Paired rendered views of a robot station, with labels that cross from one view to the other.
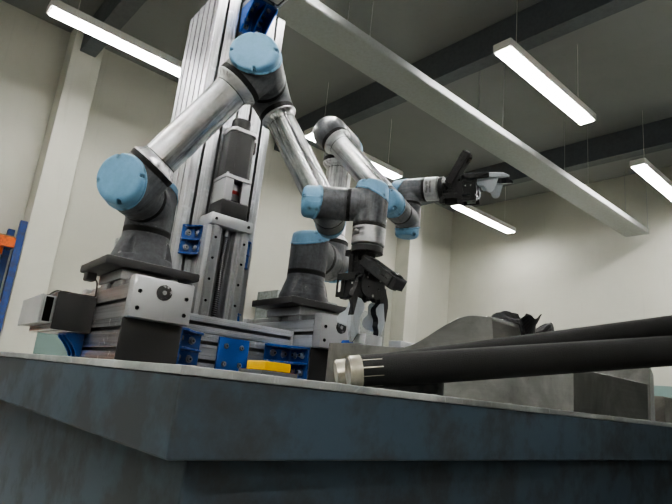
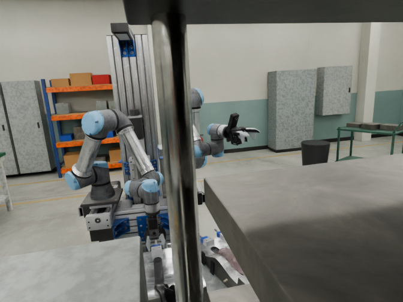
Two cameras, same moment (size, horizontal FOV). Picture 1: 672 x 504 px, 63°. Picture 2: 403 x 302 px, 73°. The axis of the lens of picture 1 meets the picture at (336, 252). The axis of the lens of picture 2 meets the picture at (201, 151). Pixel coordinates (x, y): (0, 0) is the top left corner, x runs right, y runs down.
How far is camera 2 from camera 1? 1.28 m
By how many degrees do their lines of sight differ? 40
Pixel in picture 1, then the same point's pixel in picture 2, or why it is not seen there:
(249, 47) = (87, 123)
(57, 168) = not seen: hidden behind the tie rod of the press
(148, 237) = (97, 189)
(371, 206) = (145, 197)
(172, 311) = (103, 225)
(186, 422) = not seen: outside the picture
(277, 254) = (277, 47)
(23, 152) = not seen: hidden behind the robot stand
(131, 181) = (72, 184)
